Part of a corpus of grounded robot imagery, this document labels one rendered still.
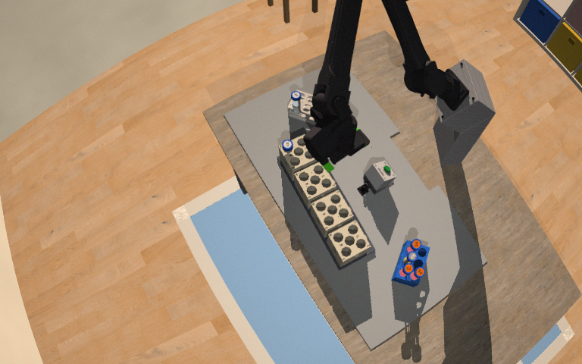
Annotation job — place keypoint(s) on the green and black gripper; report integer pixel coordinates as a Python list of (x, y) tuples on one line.
[(360, 141)]

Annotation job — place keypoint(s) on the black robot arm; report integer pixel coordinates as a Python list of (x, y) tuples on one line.
[(334, 78)]

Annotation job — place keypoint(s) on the blue tube rack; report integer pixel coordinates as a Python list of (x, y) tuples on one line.
[(420, 262)]

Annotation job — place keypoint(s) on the grey flat mat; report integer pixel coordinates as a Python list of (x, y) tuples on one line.
[(405, 210)]

